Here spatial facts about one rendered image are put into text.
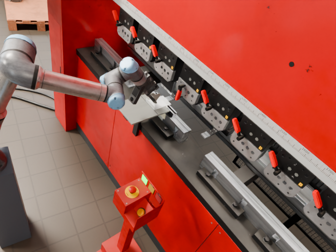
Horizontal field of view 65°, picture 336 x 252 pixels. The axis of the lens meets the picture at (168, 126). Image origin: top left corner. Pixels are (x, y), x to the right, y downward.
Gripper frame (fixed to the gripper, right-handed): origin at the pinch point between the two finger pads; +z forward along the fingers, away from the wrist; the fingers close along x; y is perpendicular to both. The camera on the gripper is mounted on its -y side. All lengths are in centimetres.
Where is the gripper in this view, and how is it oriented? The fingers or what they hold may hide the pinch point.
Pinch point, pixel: (151, 99)
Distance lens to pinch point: 150.2
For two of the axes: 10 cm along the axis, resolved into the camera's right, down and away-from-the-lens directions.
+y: 7.4, -6.8, 0.0
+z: 3.1, 3.3, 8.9
